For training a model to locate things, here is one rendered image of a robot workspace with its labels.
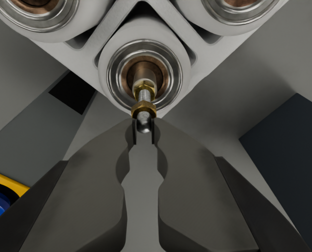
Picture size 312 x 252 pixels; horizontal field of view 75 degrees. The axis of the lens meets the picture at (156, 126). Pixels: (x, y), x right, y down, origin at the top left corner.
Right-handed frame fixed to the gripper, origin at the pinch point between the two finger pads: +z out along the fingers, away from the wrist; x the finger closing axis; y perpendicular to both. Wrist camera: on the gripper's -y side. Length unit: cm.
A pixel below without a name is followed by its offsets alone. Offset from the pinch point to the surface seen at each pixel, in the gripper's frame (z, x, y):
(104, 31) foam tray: 16.3, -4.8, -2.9
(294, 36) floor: 34.4, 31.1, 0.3
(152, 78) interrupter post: 7.2, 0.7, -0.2
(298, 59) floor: 34.4, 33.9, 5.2
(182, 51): 9.6, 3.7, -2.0
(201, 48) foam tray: 16.3, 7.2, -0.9
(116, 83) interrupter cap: 8.9, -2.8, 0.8
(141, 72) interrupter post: 8.0, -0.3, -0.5
